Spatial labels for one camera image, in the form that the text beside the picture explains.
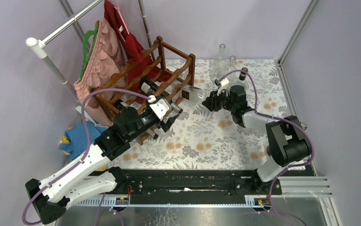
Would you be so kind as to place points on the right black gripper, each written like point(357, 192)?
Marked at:
point(211, 102)

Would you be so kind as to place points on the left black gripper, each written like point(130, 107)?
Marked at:
point(166, 126)

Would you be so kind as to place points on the clear bottle black cap front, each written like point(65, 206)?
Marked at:
point(194, 94)

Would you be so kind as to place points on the clear bottle black cap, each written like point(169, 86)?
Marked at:
point(194, 94)
point(241, 79)

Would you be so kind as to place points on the green wine bottle brown label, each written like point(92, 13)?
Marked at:
point(128, 123)

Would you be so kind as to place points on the green wine bottle silver neck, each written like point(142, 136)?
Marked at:
point(149, 87)

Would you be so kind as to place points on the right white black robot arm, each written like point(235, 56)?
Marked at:
point(288, 142)

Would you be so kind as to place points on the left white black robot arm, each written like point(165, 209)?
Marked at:
point(53, 196)

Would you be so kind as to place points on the clear tall bottle back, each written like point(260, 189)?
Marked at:
point(219, 63)

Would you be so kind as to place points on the clear round bottle back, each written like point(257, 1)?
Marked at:
point(228, 66)

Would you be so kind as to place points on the brown wooden wine rack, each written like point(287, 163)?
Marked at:
point(172, 70)

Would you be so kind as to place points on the floral tablecloth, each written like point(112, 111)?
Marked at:
point(201, 139)

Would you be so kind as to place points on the red hanging garment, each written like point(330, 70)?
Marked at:
point(131, 46)

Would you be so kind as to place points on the blue cloth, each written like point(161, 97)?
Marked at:
point(78, 136)

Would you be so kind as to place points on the pink hanging garment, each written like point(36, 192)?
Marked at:
point(106, 59)

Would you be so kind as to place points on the yellow cloth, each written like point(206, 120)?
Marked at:
point(66, 148)

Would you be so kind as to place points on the green clothes hanger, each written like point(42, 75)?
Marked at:
point(87, 50)

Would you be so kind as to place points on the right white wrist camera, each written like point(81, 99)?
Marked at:
point(222, 85)

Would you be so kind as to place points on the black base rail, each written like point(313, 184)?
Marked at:
point(179, 181)

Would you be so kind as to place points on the white slotted cable duct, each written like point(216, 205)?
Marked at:
point(186, 200)

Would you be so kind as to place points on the silver clothes rail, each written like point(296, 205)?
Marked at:
point(59, 49)

